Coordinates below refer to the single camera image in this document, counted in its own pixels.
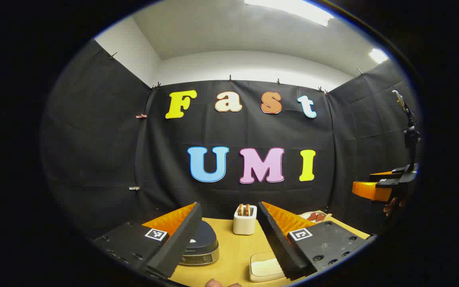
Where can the white toaster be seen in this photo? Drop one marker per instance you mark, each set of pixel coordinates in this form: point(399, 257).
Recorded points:
point(244, 225)

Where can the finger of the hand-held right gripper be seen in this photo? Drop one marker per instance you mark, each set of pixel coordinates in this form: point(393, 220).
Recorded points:
point(385, 174)
point(369, 190)

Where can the small ceiling light panel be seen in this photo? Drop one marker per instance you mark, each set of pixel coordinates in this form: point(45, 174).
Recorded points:
point(378, 55)

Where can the clear container of white rice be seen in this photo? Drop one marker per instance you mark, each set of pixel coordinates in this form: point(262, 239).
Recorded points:
point(264, 268)

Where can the toasted bread slice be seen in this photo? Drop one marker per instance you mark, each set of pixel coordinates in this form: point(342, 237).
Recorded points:
point(240, 210)
point(248, 210)

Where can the dark blue rice cooker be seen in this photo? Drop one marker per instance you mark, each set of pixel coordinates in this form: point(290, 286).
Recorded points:
point(204, 239)

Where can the red heart-shaped food piece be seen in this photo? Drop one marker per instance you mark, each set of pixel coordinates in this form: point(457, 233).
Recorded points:
point(320, 217)
point(312, 216)

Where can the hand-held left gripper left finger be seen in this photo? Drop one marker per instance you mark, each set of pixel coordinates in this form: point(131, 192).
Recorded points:
point(181, 235)

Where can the white round plate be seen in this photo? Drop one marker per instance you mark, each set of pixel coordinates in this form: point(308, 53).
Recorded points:
point(303, 215)

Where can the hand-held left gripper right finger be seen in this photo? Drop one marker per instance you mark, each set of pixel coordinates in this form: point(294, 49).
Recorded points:
point(275, 239)

